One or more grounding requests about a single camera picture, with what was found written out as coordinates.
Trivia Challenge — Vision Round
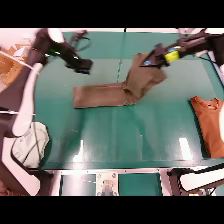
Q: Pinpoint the silver frame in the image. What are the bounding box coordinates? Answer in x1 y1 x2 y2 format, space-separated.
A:
39 166 224 197

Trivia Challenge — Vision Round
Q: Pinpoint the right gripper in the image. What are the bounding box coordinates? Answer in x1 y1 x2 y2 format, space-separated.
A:
140 43 168 68

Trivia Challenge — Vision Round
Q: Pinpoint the brown garment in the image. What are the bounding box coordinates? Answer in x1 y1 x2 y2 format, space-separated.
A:
72 52 168 110

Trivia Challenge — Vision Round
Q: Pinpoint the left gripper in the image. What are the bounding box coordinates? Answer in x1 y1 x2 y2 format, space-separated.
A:
65 55 93 75

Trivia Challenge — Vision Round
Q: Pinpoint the orange T-shirt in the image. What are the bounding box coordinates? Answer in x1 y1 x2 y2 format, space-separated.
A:
189 95 224 159

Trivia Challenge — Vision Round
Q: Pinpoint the pale green garment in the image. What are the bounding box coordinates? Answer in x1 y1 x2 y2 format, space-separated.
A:
11 121 51 169

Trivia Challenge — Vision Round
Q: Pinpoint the black cable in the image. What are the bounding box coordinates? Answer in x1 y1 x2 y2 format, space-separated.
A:
11 121 46 166

